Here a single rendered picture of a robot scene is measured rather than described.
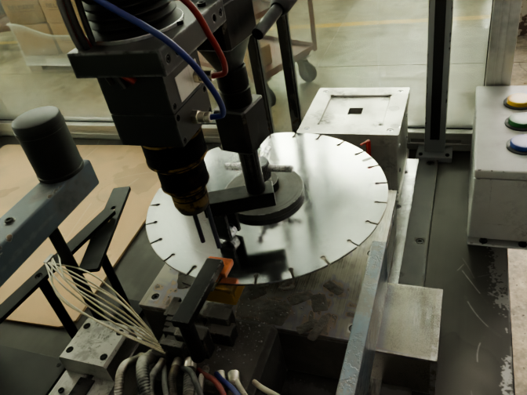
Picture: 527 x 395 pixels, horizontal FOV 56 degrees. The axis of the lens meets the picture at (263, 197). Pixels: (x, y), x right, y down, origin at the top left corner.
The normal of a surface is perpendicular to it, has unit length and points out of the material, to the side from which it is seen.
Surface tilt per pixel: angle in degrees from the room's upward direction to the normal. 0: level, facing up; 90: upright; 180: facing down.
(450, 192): 0
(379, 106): 0
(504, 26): 90
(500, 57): 90
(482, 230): 90
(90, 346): 0
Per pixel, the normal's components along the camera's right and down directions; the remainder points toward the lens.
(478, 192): -0.32, 0.61
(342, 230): -0.16, -0.79
